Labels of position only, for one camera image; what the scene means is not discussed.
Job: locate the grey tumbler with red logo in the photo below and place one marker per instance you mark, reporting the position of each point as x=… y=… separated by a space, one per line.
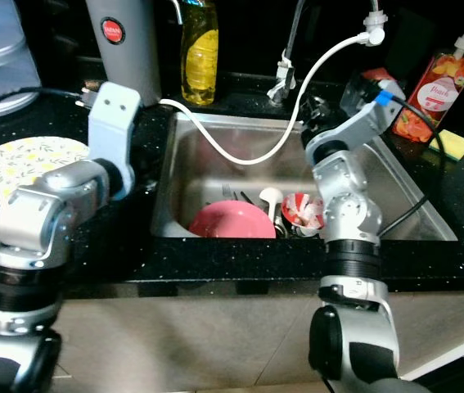
x=123 y=53

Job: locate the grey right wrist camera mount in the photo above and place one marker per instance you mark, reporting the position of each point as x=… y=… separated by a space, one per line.
x=362 y=127

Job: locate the yellow dish soap bottle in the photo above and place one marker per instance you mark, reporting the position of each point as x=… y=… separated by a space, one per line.
x=199 y=61

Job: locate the stainless steel sink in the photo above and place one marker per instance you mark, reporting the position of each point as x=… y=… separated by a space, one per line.
x=207 y=176

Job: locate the white plastic container stack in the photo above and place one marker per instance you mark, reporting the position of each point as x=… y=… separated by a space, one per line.
x=2 y=57

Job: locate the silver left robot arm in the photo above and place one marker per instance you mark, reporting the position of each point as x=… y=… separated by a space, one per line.
x=39 y=213

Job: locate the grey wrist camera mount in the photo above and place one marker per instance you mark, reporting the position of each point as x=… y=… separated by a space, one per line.
x=115 y=123
x=362 y=127

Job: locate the chrome faucet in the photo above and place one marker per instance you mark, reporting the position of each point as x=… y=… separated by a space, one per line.
x=282 y=78

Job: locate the white ladle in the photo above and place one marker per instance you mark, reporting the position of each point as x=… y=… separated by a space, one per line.
x=270 y=196

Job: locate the lemon print floral plate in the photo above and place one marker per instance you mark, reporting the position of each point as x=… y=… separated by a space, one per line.
x=31 y=164

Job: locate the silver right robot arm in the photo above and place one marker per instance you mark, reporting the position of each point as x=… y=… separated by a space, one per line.
x=346 y=217

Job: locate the yellow sponge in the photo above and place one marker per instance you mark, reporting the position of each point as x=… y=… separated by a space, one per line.
x=451 y=146

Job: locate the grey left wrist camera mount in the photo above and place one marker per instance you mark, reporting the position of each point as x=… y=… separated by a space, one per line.
x=115 y=123

